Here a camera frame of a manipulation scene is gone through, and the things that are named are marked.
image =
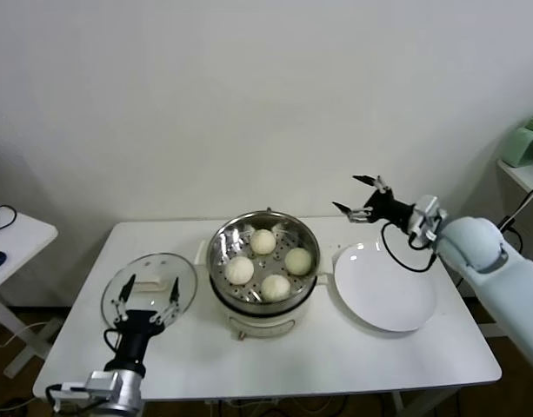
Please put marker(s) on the stainless steel steamer basket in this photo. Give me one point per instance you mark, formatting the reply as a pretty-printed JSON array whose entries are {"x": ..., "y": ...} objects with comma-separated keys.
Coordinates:
[{"x": 218, "y": 243}]

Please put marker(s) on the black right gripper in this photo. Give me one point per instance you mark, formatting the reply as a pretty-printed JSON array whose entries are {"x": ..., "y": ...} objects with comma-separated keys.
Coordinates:
[{"x": 392, "y": 209}]

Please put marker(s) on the glass pot lid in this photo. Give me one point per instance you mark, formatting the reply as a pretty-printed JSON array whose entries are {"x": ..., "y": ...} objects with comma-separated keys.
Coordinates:
[{"x": 153, "y": 269}]

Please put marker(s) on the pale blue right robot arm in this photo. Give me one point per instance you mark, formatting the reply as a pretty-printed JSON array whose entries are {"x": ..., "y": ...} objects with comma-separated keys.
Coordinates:
[{"x": 488, "y": 260}]

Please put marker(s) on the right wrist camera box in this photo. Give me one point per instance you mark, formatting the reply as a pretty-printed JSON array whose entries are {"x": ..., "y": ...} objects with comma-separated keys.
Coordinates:
[{"x": 426, "y": 215}]

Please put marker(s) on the green appliance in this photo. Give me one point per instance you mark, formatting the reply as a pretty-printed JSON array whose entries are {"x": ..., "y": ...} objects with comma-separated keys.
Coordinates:
[{"x": 520, "y": 147}]

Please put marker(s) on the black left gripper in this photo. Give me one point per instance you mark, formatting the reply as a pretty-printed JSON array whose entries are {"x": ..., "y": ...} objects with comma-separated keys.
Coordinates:
[{"x": 135, "y": 330}]

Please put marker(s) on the white desk with legs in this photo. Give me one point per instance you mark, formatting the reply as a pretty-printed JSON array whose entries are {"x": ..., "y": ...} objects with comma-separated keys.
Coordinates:
[{"x": 524, "y": 176}]

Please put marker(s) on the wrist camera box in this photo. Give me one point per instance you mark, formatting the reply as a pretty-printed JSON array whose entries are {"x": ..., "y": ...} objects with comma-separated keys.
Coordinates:
[
  {"x": 426, "y": 215},
  {"x": 103, "y": 383}
]

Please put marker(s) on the white side table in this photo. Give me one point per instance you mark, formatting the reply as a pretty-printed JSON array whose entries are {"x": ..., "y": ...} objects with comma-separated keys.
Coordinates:
[{"x": 27, "y": 234}]

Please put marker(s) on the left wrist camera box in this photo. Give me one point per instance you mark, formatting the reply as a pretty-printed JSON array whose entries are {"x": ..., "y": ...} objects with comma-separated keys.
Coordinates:
[{"x": 103, "y": 383}]

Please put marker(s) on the white steamed baozi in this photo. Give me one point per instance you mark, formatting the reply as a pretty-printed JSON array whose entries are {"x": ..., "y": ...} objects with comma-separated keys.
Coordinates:
[
  {"x": 239, "y": 270},
  {"x": 263, "y": 242},
  {"x": 298, "y": 261},
  {"x": 275, "y": 287}
]

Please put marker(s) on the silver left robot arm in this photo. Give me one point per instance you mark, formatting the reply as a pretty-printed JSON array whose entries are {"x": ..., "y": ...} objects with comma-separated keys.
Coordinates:
[{"x": 129, "y": 388}]

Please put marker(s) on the white round plate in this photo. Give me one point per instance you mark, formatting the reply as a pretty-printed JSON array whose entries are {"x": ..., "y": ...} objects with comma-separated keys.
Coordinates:
[{"x": 385, "y": 291}]

